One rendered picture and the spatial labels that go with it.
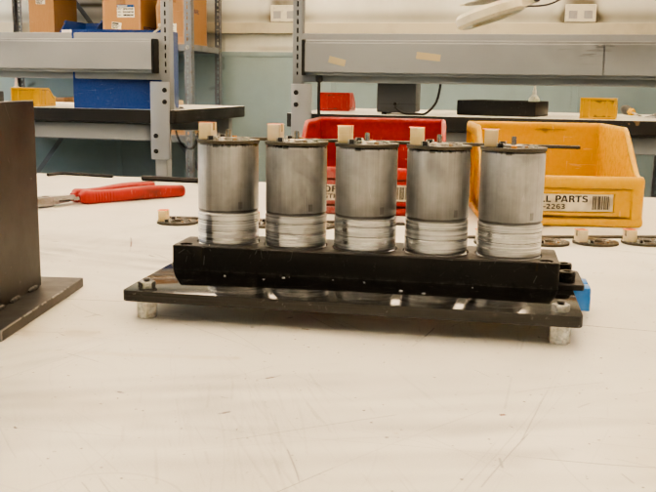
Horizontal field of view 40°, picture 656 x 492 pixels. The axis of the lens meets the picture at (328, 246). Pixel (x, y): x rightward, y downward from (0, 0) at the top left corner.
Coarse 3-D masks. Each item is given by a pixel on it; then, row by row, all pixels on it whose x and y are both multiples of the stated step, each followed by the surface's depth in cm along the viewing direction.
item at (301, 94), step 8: (296, 88) 264; (304, 88) 263; (296, 96) 264; (304, 96) 264; (296, 104) 264; (304, 104) 264; (296, 112) 265; (304, 112) 264; (296, 120) 265; (304, 120) 265; (296, 128) 266
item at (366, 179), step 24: (336, 168) 35; (360, 168) 34; (384, 168) 34; (336, 192) 35; (360, 192) 34; (384, 192) 34; (336, 216) 35; (360, 216) 34; (384, 216) 35; (336, 240) 35; (360, 240) 35; (384, 240) 35
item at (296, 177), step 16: (272, 160) 35; (288, 160) 35; (304, 160) 35; (320, 160) 35; (272, 176) 35; (288, 176) 35; (304, 176) 35; (320, 176) 35; (272, 192) 35; (288, 192) 35; (304, 192) 35; (320, 192) 35; (272, 208) 35; (288, 208) 35; (304, 208) 35; (320, 208) 35; (272, 224) 35; (288, 224) 35; (304, 224) 35; (320, 224) 36; (272, 240) 35; (288, 240) 35; (304, 240) 35; (320, 240) 36
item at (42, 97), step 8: (16, 88) 290; (24, 88) 289; (32, 88) 289; (40, 88) 290; (48, 88) 295; (16, 96) 291; (24, 96) 290; (32, 96) 290; (40, 96) 290; (48, 96) 296; (40, 104) 290; (48, 104) 296
